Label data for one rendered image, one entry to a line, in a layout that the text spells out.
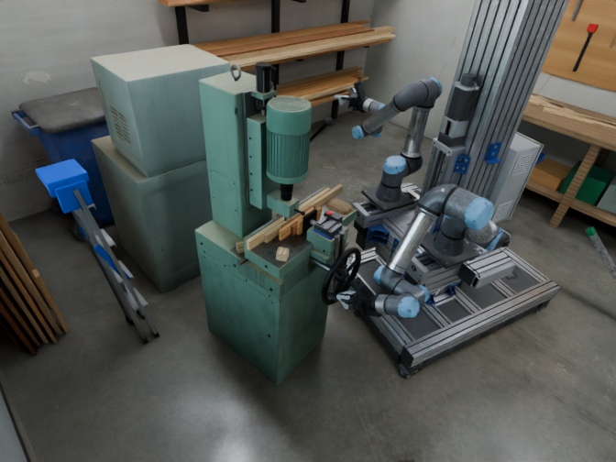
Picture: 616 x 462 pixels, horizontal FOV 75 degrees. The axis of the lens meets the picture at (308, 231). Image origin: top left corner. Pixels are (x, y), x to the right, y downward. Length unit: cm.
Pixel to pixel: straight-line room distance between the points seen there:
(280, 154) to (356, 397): 143
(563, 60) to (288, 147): 334
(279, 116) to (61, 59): 234
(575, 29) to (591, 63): 32
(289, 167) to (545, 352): 209
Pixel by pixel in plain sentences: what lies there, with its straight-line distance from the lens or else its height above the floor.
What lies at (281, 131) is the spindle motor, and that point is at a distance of 157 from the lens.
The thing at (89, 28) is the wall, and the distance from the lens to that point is 365.
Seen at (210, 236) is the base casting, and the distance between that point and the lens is 205.
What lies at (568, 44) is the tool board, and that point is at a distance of 451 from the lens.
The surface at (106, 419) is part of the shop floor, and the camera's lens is 249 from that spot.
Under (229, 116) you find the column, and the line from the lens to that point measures 172.
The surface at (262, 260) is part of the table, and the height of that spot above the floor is 89.
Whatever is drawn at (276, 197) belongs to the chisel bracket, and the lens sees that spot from 183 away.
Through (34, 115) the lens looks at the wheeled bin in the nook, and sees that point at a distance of 325.
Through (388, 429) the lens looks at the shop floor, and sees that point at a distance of 238.
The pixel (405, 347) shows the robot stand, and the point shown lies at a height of 23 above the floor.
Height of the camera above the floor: 208
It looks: 38 degrees down
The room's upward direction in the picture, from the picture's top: 4 degrees clockwise
